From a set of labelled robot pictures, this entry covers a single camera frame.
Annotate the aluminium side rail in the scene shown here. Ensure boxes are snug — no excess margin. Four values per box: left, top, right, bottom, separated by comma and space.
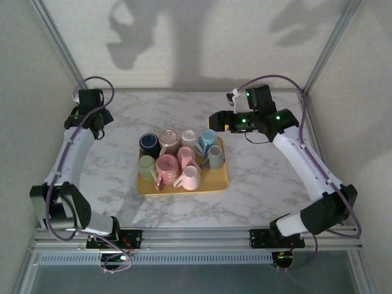
298, 91, 362, 229

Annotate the yellow plastic tray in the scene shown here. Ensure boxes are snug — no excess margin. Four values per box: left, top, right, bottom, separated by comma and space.
136, 136, 230, 196

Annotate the pink floral mug red interior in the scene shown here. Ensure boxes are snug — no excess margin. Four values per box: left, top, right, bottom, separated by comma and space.
154, 153, 180, 191

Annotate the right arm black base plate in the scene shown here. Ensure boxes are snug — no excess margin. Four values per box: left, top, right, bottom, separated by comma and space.
249, 228, 306, 249

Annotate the dark blue mug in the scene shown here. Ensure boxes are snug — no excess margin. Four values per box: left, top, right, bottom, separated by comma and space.
139, 133, 161, 157

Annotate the grey mug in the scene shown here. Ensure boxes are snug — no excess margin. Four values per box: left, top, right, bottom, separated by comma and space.
200, 145, 226, 171

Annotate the aluminium upright post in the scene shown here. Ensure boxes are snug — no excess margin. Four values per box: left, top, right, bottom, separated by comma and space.
302, 0, 363, 96
29, 0, 90, 96

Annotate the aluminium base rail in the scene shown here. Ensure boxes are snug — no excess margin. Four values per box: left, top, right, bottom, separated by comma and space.
29, 225, 364, 254

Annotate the slotted grey cable duct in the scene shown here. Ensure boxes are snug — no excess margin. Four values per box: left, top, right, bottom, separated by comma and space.
38, 252, 275, 266

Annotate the pale pink mug purple interior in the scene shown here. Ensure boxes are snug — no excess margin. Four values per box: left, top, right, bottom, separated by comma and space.
158, 129, 181, 156

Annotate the light blue mug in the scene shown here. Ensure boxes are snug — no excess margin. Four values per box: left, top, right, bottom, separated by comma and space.
198, 129, 219, 151

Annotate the light green mug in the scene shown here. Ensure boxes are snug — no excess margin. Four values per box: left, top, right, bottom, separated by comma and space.
137, 154, 159, 182

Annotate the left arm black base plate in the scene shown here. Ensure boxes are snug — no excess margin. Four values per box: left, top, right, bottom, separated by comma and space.
85, 228, 144, 249

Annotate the white faceted mug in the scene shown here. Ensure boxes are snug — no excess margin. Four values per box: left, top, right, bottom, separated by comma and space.
180, 129, 205, 159

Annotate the aluminium table edge rail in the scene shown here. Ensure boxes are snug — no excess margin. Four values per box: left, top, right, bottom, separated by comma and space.
87, 88, 304, 94

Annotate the light pink ceramic mug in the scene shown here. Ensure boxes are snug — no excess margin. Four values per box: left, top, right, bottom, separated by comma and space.
173, 165, 202, 191

